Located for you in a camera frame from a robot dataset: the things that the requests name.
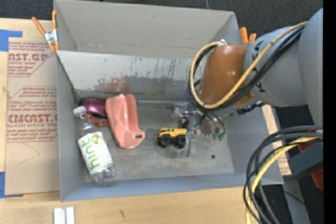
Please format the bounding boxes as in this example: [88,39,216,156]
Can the brown cardboard board red print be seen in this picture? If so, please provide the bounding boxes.
[0,17,61,199]

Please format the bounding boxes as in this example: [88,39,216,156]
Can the magenta shiny cup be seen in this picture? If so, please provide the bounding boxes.
[79,97,108,119]

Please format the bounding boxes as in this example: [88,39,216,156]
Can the grey metal bin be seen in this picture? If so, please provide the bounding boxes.
[53,0,285,202]

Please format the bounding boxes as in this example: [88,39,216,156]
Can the red-brown toy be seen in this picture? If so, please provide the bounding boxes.
[85,112,111,128]

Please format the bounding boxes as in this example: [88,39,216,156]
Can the pink plastic spray bottle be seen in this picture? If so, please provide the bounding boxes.
[104,93,146,150]

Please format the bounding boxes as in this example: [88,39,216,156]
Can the yellow and black toy truck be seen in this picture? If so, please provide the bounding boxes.
[156,127,188,150]

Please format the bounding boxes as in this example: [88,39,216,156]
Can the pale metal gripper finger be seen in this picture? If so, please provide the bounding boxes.
[172,103,196,116]
[180,132,198,158]

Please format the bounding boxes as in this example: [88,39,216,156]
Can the clear plastic bottle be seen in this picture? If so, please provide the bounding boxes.
[72,105,117,184]

